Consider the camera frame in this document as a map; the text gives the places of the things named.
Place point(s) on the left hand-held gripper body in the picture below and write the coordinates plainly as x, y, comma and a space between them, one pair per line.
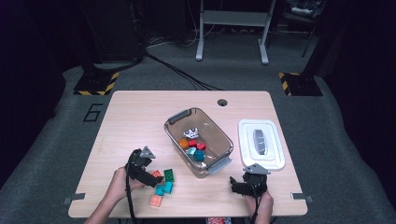
137, 163

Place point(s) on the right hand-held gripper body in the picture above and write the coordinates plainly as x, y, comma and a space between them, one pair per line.
257, 183

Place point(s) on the salmon toy block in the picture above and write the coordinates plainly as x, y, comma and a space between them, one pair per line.
156, 200
157, 173

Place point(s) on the green toy block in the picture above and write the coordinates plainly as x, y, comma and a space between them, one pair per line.
169, 175

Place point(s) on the orange toy block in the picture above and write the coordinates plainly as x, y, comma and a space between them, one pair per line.
183, 143

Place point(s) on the light teal toy block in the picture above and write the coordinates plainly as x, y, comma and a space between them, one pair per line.
191, 151

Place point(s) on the blue toy block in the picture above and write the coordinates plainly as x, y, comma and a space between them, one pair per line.
199, 155

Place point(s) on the red toy block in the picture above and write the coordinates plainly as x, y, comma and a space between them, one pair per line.
201, 146
193, 143

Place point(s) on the clear grey storage box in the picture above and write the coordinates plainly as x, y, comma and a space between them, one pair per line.
218, 137

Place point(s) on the white grey toy car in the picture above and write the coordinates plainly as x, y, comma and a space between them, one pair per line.
191, 133

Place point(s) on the person's right hand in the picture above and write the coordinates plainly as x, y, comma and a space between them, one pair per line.
264, 205

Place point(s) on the person's left hand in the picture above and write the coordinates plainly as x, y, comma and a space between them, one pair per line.
120, 186

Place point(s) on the red white patterned object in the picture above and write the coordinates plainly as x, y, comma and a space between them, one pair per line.
219, 221

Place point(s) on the dark curtain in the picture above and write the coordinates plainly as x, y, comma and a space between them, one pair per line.
25, 93
367, 93

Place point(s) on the black cabinet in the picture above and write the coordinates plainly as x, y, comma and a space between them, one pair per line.
112, 31

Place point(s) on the thin black stand leg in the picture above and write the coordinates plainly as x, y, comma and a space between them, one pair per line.
306, 49

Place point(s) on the cluttered dark shelf items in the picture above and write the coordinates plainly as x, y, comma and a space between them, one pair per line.
306, 11

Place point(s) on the grey metal table bracket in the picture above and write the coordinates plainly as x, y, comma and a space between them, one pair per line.
302, 196

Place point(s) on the black yellow striped base plate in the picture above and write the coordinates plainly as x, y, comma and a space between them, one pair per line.
302, 85
93, 84

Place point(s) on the black stand post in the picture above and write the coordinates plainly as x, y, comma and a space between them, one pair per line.
313, 62
88, 68

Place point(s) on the white metal desk frame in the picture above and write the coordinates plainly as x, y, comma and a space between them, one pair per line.
233, 18

